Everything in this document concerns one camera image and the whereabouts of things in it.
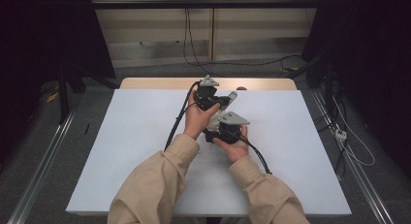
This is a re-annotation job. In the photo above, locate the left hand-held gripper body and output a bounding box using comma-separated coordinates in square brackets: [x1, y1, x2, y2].
[194, 74, 231, 112]

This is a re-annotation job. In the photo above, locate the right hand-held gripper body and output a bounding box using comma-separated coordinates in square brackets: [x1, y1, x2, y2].
[203, 111, 250, 144]

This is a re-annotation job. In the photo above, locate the person's right hand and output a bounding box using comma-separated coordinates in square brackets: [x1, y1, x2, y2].
[213, 125, 249, 164]

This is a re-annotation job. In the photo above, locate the person's left hand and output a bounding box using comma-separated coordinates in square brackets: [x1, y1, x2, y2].
[183, 89, 221, 141]

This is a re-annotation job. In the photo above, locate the wooden table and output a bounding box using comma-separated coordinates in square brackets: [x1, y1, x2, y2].
[119, 76, 298, 91]

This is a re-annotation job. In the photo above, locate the white table mat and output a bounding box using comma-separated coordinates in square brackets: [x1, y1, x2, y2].
[65, 88, 353, 217]

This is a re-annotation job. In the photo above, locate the white power strip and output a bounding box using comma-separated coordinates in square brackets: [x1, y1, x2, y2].
[334, 128, 348, 144]

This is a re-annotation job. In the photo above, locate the black metal stand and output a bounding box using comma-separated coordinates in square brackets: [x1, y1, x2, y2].
[57, 67, 87, 125]

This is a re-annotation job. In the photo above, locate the black curtain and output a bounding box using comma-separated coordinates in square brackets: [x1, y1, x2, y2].
[0, 0, 116, 160]
[301, 0, 411, 174]

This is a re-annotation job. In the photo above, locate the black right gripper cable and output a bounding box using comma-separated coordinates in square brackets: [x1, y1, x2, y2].
[237, 135, 272, 176]

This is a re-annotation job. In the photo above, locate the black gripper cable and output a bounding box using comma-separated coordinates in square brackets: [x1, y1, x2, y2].
[164, 80, 202, 152]
[237, 135, 272, 176]

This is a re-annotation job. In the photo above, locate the black wall cable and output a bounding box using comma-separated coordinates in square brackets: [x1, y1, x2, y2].
[187, 7, 302, 69]
[182, 7, 225, 78]

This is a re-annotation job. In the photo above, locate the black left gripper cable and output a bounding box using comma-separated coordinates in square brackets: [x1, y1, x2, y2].
[164, 80, 202, 152]

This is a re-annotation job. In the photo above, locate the dark horizontal rail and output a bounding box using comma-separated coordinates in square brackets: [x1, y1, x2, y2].
[91, 0, 322, 11]

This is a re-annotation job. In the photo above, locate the white floor cable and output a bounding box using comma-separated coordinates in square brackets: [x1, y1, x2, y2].
[332, 97, 376, 167]

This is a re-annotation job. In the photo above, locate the metal floor rail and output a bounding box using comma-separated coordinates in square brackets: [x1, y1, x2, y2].
[7, 110, 78, 224]
[310, 87, 395, 224]

